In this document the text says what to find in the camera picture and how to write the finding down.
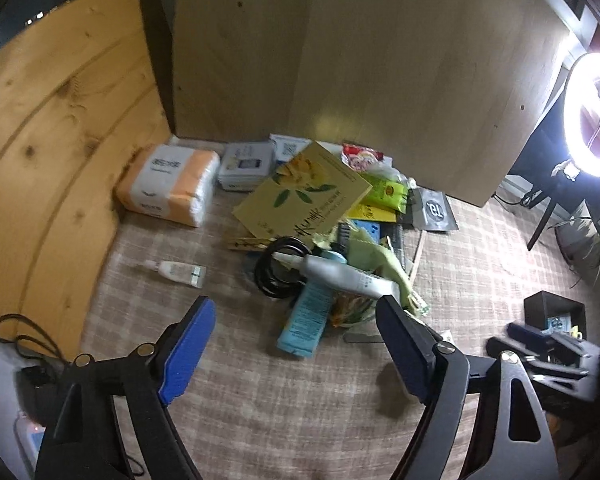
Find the silver cosmetic tube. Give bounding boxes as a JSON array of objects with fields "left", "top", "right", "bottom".
[{"left": 273, "top": 252, "right": 401, "bottom": 302}]

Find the light blue cream tube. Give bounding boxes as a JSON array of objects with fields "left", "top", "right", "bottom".
[{"left": 276, "top": 283, "right": 335, "bottom": 358}]

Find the wooden clothespin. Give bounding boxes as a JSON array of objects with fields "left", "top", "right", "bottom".
[{"left": 224, "top": 236, "right": 274, "bottom": 252}]

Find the yellow flower tea box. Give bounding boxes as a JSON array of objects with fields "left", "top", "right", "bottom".
[{"left": 233, "top": 142, "right": 370, "bottom": 242}]

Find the red coffee creamer sachet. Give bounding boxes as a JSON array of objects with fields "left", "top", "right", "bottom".
[{"left": 341, "top": 143, "right": 385, "bottom": 172}]

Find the black storage box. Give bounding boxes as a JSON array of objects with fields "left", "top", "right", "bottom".
[{"left": 524, "top": 290, "right": 586, "bottom": 338}]

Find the small white dropper bottle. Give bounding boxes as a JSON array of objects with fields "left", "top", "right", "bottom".
[{"left": 142, "top": 260, "right": 206, "bottom": 288}]

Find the black stand leg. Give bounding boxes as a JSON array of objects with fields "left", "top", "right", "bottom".
[{"left": 527, "top": 197, "right": 557, "bottom": 252}]

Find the blue phone stand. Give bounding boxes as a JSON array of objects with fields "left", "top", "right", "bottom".
[{"left": 353, "top": 220, "right": 380, "bottom": 244}]

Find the grey sachet with logo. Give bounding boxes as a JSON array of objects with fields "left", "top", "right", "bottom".
[{"left": 412, "top": 188, "right": 458, "bottom": 232}]

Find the yellow label packet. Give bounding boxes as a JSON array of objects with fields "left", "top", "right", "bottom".
[{"left": 346, "top": 204, "right": 396, "bottom": 223}]

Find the green snack packet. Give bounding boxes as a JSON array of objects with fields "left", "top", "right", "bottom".
[{"left": 362, "top": 174, "right": 408, "bottom": 214}]

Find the orange white tissue pack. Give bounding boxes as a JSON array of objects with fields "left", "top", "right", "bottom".
[{"left": 114, "top": 144, "right": 220, "bottom": 228}]

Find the grey phone card box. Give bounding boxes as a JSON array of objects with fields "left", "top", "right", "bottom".
[{"left": 218, "top": 141, "right": 275, "bottom": 192}]

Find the white QR code paper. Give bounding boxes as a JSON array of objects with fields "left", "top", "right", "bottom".
[{"left": 270, "top": 133, "right": 312, "bottom": 162}]

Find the pine wood board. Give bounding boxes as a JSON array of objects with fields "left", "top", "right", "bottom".
[{"left": 0, "top": 0, "right": 172, "bottom": 356}]

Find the wooden panel board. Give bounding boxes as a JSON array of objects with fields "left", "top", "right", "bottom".
[{"left": 173, "top": 0, "right": 570, "bottom": 206}]

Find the black coiled cable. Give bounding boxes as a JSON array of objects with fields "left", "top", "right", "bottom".
[{"left": 252, "top": 236, "right": 314, "bottom": 302}]

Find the ring light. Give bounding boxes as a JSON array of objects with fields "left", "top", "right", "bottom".
[{"left": 562, "top": 52, "right": 600, "bottom": 178}]

